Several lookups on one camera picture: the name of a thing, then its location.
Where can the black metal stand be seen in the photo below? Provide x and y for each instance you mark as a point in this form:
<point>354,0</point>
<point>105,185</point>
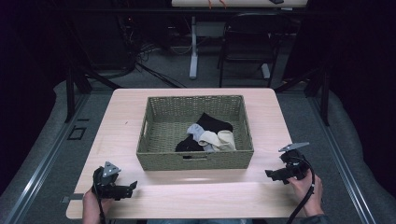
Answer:
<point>74,81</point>
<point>320,87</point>

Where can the black folding chair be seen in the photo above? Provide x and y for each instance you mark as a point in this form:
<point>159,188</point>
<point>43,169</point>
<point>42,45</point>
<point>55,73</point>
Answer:
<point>252,37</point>

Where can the grey sock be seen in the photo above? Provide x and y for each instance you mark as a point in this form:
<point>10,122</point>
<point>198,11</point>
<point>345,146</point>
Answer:
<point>196,130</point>

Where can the desk with white legs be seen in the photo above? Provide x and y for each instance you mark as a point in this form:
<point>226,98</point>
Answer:
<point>194,46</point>

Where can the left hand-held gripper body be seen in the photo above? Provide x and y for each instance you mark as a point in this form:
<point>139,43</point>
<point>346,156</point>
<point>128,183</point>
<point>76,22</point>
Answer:
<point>107,183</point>

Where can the person's right hand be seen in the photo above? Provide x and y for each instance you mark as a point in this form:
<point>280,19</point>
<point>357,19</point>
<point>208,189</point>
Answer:
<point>306,193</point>

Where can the cream sock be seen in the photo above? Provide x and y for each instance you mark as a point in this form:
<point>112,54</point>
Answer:
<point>228,140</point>
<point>210,138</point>

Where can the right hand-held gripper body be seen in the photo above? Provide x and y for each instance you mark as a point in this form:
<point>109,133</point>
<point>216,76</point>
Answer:
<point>295,163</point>

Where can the black sock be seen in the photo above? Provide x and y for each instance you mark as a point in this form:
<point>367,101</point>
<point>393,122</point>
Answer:
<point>188,145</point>
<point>214,123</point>

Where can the black floor socket frame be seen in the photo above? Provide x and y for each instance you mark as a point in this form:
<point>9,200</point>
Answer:
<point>76,133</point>

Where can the green woven basket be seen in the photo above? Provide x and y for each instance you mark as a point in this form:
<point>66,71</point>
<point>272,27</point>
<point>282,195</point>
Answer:
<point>162,127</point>

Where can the person's left hand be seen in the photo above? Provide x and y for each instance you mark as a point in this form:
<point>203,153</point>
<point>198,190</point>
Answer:
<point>93,202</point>

